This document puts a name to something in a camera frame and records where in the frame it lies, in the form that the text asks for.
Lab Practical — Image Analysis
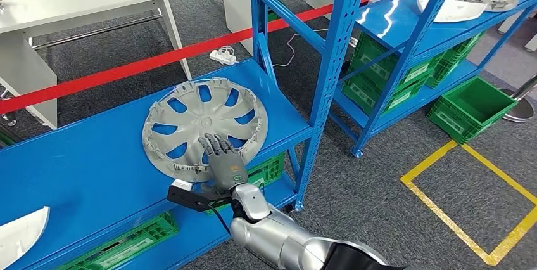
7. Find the chrome stanchion post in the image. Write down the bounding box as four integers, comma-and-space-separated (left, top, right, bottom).
501, 72, 537, 123

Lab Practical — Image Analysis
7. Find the white curved car part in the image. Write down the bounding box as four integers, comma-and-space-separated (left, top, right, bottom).
416, 0, 488, 23
0, 206, 50, 270

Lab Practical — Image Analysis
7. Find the black camera cable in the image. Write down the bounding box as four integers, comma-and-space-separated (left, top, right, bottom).
208, 205, 232, 235

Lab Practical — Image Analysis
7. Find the white power strip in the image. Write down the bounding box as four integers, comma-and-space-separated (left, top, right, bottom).
208, 46, 238, 67

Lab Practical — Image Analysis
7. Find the white floor cable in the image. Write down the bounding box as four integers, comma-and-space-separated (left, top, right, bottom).
272, 29, 329, 68

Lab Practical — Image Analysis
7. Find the red barrier belt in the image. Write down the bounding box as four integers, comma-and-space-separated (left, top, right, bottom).
0, 0, 446, 115

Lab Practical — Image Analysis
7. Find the white table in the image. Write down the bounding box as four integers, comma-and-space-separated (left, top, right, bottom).
496, 11, 537, 53

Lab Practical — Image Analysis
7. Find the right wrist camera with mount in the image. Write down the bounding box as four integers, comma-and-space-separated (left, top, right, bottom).
167, 178, 232, 213

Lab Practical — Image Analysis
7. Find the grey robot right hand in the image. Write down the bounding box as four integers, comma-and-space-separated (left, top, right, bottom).
197, 132, 251, 196

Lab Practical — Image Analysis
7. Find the blue metal shelf rack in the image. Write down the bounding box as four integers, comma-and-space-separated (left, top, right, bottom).
331, 0, 537, 159
0, 0, 372, 270

